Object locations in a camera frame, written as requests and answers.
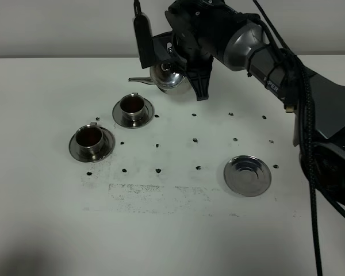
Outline steel teacup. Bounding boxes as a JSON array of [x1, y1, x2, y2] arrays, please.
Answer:
[[75, 124, 104, 154], [120, 93, 145, 122]]

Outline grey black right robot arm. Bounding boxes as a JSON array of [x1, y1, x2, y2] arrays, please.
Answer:
[[165, 1, 345, 216]]

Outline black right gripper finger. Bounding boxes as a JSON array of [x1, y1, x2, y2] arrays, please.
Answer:
[[186, 56, 213, 101]]

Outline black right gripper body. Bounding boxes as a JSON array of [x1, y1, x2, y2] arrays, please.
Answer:
[[165, 1, 227, 72]]

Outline steel teapot saucer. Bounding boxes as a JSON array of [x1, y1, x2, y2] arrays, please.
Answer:
[[223, 155, 272, 197]]

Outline far steel teacup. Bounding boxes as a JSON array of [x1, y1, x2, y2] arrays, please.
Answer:
[[120, 93, 145, 122]]

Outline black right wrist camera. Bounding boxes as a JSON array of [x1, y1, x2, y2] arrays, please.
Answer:
[[132, 14, 176, 70]]

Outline stainless steel teapot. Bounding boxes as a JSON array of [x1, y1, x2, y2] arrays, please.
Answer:
[[128, 63, 191, 95]]

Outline near steel saucer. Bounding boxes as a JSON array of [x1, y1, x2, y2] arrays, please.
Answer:
[[68, 124, 115, 163]]

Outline far steel saucer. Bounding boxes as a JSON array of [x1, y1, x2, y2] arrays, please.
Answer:
[[112, 94, 155, 129]]

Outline black braided camera cable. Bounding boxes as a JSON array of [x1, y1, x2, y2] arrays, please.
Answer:
[[133, 0, 345, 276]]

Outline near steel teacup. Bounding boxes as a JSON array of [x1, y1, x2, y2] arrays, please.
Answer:
[[75, 124, 104, 154]]

